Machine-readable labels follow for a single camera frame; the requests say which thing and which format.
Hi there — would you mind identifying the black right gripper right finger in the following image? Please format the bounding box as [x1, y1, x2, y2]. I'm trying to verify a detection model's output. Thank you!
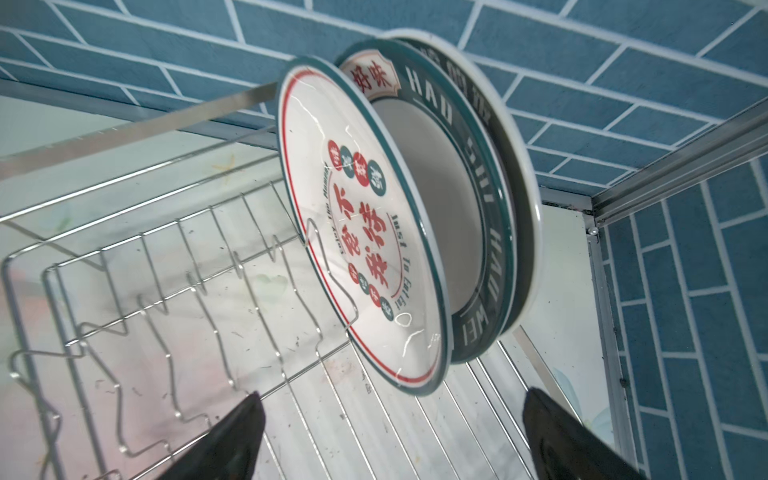
[523, 388, 644, 480]

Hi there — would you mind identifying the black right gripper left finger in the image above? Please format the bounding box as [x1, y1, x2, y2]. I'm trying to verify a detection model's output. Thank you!
[160, 392, 266, 480]

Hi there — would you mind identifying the metal wire dish rack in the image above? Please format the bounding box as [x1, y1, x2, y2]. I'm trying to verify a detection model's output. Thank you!
[0, 82, 577, 480]

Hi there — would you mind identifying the second-last hao wei plate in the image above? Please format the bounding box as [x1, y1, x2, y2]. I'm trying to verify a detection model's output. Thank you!
[336, 39, 517, 364]

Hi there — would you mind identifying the rear plate in rack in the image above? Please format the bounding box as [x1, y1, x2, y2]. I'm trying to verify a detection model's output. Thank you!
[380, 28, 543, 330]

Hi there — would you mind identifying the aluminium corner post right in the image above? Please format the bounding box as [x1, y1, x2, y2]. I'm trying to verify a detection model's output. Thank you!
[598, 127, 767, 479]

